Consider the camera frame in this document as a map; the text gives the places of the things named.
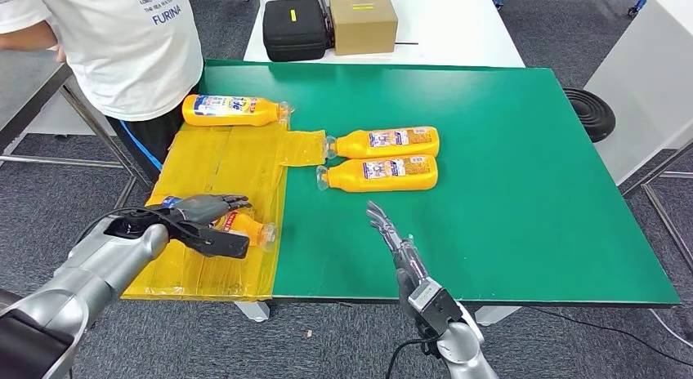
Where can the person's right hand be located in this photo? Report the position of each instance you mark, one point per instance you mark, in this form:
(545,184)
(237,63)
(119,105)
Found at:
(59,53)

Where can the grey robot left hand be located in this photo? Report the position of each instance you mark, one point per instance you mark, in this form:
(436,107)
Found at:
(203,209)

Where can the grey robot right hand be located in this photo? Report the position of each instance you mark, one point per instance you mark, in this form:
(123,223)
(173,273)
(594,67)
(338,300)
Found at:
(409,263)

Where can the orange detergent bottle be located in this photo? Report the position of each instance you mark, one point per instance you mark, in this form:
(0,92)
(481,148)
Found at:
(238,118)
(390,149)
(379,181)
(246,225)

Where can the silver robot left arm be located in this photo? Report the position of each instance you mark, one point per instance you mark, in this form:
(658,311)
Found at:
(92,274)

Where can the yellow plastic sheet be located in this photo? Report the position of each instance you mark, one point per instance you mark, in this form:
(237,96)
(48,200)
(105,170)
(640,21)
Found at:
(227,160)

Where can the person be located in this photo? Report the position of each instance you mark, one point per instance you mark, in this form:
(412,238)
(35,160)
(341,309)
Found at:
(124,46)

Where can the white table foot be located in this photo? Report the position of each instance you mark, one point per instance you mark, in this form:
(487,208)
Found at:
(253,311)
(495,315)

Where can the black hard case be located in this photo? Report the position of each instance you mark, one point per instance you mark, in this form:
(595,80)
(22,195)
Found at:
(296,33)

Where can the black ribbed round stool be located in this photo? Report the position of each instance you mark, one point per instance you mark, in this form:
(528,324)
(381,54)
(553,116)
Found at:
(589,114)

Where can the brown cardboard box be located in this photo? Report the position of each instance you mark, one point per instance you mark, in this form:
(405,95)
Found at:
(364,27)

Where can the white table with metal legs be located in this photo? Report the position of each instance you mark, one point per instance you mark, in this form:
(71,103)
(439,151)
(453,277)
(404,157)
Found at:
(644,73)

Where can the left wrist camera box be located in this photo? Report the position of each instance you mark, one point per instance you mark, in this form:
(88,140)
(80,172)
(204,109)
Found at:
(222,244)

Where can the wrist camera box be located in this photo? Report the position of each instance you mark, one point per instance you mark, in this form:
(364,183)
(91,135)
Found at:
(436,306)
(222,244)

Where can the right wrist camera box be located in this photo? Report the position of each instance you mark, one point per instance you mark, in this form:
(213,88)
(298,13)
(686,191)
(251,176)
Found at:
(436,306)

